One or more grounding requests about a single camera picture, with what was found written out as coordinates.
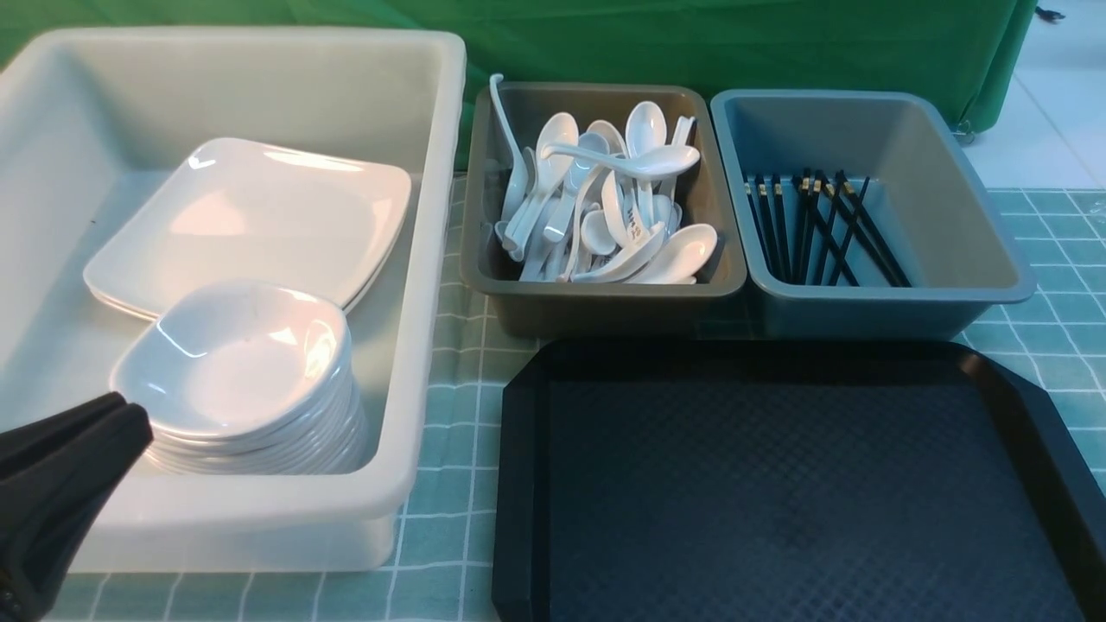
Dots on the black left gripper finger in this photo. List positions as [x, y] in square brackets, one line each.
[45, 521]

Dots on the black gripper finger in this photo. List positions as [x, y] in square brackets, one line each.
[51, 447]

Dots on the white square plate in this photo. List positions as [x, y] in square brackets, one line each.
[239, 209]

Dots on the stack of white bowls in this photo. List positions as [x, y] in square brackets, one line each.
[248, 378]

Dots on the large white plastic tub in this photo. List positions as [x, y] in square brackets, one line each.
[92, 121]

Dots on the teal checked tablecloth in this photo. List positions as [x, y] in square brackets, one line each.
[440, 568]

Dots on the pile of white spoons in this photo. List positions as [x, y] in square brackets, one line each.
[599, 205]

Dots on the black serving tray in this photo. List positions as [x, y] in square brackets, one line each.
[676, 480]

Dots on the olive spoon bin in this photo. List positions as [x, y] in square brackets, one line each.
[555, 310]

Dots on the black chopsticks in bin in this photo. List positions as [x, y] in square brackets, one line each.
[822, 229]

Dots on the blue-grey chopstick bin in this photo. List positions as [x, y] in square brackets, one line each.
[963, 259]

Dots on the green cloth backdrop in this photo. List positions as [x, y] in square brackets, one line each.
[957, 55]

